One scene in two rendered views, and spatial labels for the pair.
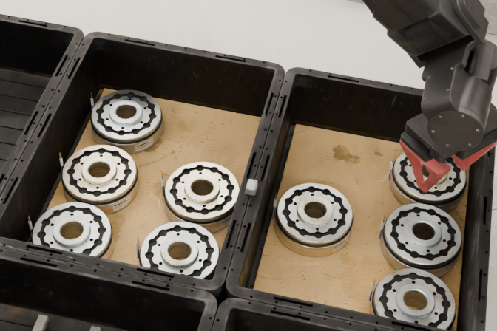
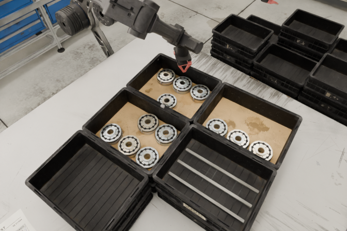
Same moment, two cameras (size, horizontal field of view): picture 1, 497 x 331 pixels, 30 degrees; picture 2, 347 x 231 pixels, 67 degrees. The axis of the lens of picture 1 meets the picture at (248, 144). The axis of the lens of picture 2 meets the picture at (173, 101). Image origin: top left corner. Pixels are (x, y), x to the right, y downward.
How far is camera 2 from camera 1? 73 cm
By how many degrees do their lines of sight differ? 40
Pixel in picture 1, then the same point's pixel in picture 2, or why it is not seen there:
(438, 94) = (193, 44)
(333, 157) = (147, 93)
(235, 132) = (128, 110)
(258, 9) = (71, 96)
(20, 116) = (89, 163)
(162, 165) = (130, 130)
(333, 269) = (181, 104)
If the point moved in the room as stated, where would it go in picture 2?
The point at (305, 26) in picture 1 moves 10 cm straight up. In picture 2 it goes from (85, 88) to (80, 77)
